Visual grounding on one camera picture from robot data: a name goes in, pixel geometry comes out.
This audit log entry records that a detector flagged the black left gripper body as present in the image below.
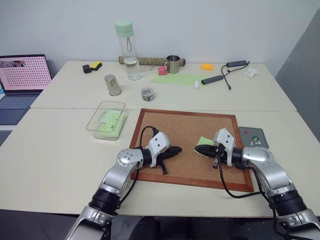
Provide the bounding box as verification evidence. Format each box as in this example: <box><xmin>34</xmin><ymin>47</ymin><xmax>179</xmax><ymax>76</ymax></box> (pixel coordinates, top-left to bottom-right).
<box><xmin>156</xmin><ymin>146</ymin><xmax>174</xmax><ymax>175</ymax></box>

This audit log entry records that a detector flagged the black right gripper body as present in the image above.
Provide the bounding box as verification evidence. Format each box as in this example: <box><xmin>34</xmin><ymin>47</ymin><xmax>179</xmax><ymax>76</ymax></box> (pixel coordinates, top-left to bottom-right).
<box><xmin>211</xmin><ymin>142</ymin><xmax>226</xmax><ymax>169</ymax></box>

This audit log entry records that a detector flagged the green sticky note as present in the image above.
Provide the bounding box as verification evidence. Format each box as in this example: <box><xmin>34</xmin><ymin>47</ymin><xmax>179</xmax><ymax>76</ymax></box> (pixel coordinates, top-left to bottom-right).
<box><xmin>194</xmin><ymin>135</ymin><xmax>215</xmax><ymax>159</ymax></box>

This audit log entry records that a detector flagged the clear jar of pushpins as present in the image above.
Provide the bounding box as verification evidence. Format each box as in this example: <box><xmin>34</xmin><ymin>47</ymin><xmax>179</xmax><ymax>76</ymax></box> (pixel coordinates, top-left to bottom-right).
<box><xmin>140</xmin><ymin>86</ymin><xmax>156</xmax><ymax>103</ymax></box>

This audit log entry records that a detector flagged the large green note pad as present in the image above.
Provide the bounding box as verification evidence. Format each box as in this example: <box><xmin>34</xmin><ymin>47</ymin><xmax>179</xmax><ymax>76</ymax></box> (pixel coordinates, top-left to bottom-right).
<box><xmin>95</xmin><ymin>112</ymin><xmax>127</xmax><ymax>139</ymax></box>

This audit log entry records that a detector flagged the small green note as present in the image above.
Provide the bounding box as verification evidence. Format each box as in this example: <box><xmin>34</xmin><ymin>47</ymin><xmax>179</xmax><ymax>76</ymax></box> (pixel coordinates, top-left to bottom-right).
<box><xmin>99</xmin><ymin>109</ymin><xmax>121</xmax><ymax>125</ymax></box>

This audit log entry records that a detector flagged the clear plastic box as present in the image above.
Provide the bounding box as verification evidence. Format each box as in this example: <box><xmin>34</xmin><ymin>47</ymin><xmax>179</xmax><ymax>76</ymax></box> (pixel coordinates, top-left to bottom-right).
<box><xmin>85</xmin><ymin>100</ymin><xmax>129</xmax><ymax>142</ymax></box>

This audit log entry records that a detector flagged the wood framed cork board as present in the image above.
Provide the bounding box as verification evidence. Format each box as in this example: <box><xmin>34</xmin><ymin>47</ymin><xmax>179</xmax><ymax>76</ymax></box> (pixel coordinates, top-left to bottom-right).
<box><xmin>129</xmin><ymin>108</ymin><xmax>255</xmax><ymax>193</ymax></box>

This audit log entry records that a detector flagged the grey card with stickers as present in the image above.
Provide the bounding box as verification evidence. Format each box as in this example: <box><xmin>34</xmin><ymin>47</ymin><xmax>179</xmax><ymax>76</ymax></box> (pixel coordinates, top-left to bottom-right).
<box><xmin>238</xmin><ymin>126</ymin><xmax>270</xmax><ymax>150</ymax></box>

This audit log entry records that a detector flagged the green paper sheet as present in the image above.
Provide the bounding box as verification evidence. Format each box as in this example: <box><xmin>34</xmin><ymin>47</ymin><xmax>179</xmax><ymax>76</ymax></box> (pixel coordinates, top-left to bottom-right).
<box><xmin>150</xmin><ymin>72</ymin><xmax>209</xmax><ymax>87</ymax></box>

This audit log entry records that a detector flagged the crumpled white tissue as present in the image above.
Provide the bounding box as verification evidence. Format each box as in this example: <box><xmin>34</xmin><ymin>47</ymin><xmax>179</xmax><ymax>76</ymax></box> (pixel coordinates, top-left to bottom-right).
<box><xmin>241</xmin><ymin>66</ymin><xmax>259</xmax><ymax>80</ymax></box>

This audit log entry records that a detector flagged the steel tumbler cup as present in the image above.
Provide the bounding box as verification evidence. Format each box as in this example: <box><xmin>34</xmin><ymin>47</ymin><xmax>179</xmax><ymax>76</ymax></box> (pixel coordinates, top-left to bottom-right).
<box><xmin>104</xmin><ymin>74</ymin><xmax>123</xmax><ymax>97</ymax></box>

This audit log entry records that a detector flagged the gray USB hub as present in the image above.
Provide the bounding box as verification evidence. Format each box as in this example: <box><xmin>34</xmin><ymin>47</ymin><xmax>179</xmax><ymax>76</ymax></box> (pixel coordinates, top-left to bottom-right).
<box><xmin>226</xmin><ymin>59</ymin><xmax>252</xmax><ymax>68</ymax></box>

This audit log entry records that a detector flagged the wooden stick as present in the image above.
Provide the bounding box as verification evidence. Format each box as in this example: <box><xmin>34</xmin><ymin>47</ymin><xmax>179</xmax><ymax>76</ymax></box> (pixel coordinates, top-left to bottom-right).
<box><xmin>118</xmin><ymin>55</ymin><xmax>187</xmax><ymax>67</ymax></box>

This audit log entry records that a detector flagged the yellow and black sponge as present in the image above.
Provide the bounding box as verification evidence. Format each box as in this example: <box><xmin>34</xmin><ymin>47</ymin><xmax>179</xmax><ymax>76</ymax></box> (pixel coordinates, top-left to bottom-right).
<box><xmin>90</xmin><ymin>60</ymin><xmax>103</xmax><ymax>72</ymax></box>

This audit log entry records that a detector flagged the clear bottle green lid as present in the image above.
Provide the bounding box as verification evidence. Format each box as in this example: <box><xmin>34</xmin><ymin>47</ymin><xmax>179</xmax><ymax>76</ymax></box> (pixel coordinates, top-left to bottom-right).
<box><xmin>114</xmin><ymin>19</ymin><xmax>141</xmax><ymax>81</ymax></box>

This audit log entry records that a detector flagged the open laptop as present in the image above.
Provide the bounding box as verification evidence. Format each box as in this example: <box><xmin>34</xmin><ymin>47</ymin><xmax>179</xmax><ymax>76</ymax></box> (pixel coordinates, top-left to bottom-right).
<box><xmin>0</xmin><ymin>53</ymin><xmax>54</xmax><ymax>126</ymax></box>

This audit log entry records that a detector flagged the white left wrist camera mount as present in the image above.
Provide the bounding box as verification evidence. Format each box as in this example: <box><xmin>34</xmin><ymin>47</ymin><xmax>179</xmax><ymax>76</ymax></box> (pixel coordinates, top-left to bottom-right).
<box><xmin>147</xmin><ymin>132</ymin><xmax>172</xmax><ymax>168</ymax></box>

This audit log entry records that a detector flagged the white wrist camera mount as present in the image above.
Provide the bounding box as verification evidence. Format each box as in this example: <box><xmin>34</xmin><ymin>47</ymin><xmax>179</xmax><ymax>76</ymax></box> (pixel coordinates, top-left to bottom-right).
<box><xmin>147</xmin><ymin>132</ymin><xmax>172</xmax><ymax>168</ymax></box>
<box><xmin>213</xmin><ymin>128</ymin><xmax>237</xmax><ymax>166</ymax></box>

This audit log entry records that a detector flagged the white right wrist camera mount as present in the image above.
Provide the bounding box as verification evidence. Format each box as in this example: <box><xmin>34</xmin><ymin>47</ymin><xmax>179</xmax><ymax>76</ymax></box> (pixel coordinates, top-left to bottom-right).
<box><xmin>213</xmin><ymin>128</ymin><xmax>237</xmax><ymax>166</ymax></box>

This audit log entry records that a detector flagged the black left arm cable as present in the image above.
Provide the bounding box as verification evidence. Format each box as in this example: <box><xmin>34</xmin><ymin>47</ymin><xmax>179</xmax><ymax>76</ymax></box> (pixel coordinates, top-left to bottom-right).
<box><xmin>117</xmin><ymin>126</ymin><xmax>161</xmax><ymax>216</ymax></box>

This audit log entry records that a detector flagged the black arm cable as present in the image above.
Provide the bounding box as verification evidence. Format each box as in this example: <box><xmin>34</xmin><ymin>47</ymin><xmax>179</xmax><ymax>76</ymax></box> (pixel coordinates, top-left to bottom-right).
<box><xmin>117</xmin><ymin>126</ymin><xmax>161</xmax><ymax>216</ymax></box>
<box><xmin>216</xmin><ymin>149</ymin><xmax>301</xmax><ymax>240</ymax></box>

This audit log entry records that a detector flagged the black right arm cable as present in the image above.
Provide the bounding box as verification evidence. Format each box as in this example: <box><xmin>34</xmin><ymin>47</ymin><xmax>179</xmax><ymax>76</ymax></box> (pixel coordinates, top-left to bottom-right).
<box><xmin>216</xmin><ymin>149</ymin><xmax>301</xmax><ymax>240</ymax></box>

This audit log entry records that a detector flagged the black USB hub with cable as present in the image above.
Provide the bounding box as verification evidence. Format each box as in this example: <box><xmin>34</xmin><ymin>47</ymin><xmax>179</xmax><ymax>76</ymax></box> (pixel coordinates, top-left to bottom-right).
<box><xmin>201</xmin><ymin>63</ymin><xmax>233</xmax><ymax>91</ymax></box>

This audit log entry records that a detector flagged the steel mug with handle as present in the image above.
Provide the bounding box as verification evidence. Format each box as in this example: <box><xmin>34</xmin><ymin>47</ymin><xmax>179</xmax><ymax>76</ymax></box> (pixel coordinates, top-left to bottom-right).
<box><xmin>163</xmin><ymin>55</ymin><xmax>182</xmax><ymax>74</ymax></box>

